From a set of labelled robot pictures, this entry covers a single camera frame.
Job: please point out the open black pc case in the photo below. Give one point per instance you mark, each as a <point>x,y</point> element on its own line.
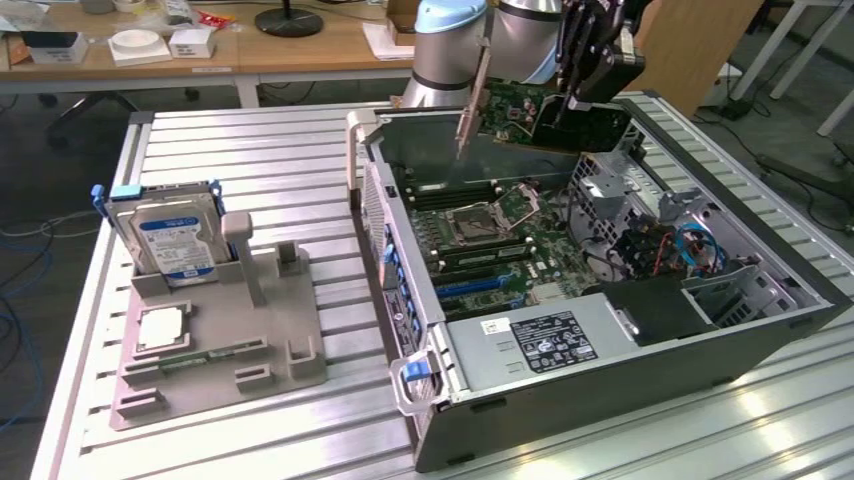
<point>601,400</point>

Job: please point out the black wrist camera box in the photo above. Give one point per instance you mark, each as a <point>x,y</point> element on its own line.
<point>615,77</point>

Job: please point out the white round holder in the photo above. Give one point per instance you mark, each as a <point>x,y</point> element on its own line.
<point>137,47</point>

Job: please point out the green ram stick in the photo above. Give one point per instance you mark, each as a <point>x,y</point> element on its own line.
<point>201,359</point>

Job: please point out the blue case latch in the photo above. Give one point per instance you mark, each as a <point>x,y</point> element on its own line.
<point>414,372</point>

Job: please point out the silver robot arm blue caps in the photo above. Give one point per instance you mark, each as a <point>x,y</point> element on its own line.
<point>448,60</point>

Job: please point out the white table frame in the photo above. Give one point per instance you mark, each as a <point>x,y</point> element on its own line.
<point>801,30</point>

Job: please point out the wooden cabinet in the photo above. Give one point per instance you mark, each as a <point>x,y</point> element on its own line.
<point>695,50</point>

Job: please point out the green motherboard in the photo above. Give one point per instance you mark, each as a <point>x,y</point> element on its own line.
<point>541,260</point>

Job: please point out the black power adapter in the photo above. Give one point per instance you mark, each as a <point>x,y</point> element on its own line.
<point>735,110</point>

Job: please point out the green gpu card black shroud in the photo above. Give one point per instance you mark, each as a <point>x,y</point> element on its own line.
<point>515,110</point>

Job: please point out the grey power supply unit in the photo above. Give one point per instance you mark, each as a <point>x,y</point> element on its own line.
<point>481,360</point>

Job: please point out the hard disk blue label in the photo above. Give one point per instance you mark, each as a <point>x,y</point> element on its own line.
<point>168,240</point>

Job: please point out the small white box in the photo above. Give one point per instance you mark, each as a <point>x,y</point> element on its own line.
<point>193,44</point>

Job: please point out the cpu socket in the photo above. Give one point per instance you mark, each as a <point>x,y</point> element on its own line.
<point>477,225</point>

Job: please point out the silver disk bay cage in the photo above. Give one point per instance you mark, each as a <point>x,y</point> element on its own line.
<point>601,200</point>

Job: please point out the metal socket cover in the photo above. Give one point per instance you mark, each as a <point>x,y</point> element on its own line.
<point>521,207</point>

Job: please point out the silver disk bay bracket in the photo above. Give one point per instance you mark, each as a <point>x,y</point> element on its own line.
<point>735,295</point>

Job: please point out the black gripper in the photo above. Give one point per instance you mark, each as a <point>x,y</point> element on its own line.
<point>591,20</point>

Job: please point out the black floor stand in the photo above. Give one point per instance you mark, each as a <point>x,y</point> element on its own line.
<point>815,172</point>

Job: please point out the blue expansion slot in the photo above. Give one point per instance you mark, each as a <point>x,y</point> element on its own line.
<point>468,289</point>

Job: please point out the grey-brown parts rack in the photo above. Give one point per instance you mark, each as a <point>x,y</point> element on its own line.
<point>214,320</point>

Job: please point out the silver cpu chip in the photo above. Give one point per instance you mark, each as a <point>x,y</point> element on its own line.
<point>161,330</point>

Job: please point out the red packet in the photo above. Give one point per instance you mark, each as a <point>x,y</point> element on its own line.
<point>214,22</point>

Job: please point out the black ram stick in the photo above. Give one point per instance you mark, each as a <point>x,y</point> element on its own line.
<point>488,255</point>

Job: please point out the black ram slot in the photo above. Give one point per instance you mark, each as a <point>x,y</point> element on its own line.
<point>454,192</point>

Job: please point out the black lamp base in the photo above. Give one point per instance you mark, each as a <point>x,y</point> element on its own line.
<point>290,25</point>

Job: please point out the white box black lid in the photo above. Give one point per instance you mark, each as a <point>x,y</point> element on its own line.
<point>57,52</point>

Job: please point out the black chair base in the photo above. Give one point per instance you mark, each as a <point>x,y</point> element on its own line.
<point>74,115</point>

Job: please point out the white paper stack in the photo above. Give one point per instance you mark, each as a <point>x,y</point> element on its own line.
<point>388,45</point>

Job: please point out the grey cup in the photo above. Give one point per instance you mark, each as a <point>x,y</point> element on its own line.
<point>98,6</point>

